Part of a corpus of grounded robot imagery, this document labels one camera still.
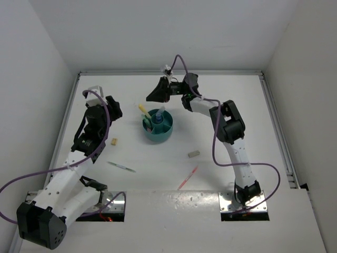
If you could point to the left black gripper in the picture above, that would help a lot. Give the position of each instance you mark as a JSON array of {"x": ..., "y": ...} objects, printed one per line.
[{"x": 114, "y": 105}]

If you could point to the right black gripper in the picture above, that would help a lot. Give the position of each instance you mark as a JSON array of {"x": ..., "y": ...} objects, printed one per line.
[{"x": 162, "y": 93}]

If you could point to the blue highlighter marker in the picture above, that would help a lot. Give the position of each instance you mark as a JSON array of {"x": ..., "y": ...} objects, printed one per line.
[{"x": 160, "y": 111}]

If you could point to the yellow highlighter marker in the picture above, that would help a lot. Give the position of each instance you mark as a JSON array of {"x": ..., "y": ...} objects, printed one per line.
[{"x": 143, "y": 109}]

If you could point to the tan eraser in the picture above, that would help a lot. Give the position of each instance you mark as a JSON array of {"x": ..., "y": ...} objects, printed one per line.
[{"x": 114, "y": 141}]

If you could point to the green correction tape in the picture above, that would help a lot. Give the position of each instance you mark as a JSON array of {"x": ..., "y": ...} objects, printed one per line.
[{"x": 146, "y": 121}]

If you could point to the grey eraser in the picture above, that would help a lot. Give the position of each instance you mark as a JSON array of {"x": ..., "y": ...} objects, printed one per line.
[{"x": 193, "y": 154}]

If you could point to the blue cap spray bottle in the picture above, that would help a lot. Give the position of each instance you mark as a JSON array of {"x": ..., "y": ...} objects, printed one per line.
[{"x": 158, "y": 118}]

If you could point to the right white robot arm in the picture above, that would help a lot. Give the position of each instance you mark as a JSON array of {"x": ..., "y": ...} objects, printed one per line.
[{"x": 227, "y": 123}]

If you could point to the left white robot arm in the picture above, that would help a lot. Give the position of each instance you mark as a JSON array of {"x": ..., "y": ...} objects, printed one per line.
[{"x": 45, "y": 220}]

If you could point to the teal round organizer container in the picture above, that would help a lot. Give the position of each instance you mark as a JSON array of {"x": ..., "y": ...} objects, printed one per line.
[{"x": 159, "y": 132}]

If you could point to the green pen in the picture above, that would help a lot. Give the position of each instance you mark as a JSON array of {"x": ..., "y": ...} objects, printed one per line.
[{"x": 121, "y": 167}]

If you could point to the red pen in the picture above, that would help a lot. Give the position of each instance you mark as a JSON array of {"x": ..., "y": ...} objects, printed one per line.
[{"x": 187, "y": 178}]

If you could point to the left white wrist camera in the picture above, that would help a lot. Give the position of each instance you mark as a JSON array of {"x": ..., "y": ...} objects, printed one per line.
[{"x": 94, "y": 93}]

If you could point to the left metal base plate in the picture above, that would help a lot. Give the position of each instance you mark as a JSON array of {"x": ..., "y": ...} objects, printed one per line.
[{"x": 112, "y": 203}]

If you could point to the metal base plate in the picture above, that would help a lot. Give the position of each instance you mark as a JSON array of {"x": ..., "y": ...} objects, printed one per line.
[
  {"x": 112, "y": 203},
  {"x": 228, "y": 203}
]

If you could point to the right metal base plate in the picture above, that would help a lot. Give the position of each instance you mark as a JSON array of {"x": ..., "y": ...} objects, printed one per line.
[{"x": 228, "y": 203}]

